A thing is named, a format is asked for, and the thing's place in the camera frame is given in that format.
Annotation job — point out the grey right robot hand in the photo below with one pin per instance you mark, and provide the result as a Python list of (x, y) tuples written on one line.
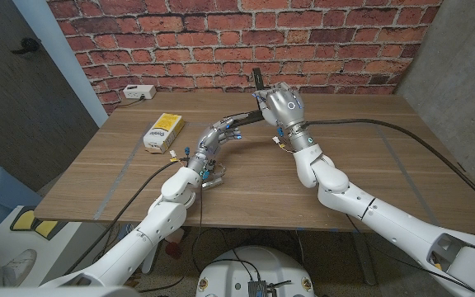
[(285, 107)]

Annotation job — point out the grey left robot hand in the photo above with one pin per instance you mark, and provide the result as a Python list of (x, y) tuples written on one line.
[(209, 140)]

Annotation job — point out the black stapler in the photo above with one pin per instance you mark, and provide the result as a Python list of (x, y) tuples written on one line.
[(247, 119)]

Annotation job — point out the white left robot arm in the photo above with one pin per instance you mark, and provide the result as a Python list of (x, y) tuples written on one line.
[(151, 231)]

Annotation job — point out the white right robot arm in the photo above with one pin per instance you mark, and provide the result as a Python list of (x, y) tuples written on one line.
[(386, 222)]

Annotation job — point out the yellow and white package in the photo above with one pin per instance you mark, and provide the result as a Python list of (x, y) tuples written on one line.
[(163, 130)]

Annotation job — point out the printed red brick backdrop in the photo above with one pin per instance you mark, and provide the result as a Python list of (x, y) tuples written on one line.
[(241, 41)]

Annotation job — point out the white power strip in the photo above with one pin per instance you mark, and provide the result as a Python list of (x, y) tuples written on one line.
[(139, 91)]

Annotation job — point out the red and white floor item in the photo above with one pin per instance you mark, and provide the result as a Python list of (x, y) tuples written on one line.
[(173, 247)]

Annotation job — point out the grey table leg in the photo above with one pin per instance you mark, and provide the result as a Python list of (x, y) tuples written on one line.
[(363, 260), (150, 260)]

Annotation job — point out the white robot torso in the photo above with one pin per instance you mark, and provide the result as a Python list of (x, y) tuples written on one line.
[(237, 272)]

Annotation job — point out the small grey electronics box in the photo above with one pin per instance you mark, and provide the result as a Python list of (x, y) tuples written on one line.
[(258, 288)]

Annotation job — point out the dark grey door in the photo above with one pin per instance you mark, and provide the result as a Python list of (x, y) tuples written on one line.
[(15, 107)]

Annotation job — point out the white and yellow floor base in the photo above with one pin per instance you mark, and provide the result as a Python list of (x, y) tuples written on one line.
[(19, 235)]

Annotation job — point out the white sneaker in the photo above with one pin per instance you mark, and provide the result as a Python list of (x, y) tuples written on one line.
[(21, 266)]

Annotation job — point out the silver metal bracket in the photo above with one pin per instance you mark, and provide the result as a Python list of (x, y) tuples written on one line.
[(213, 183)]

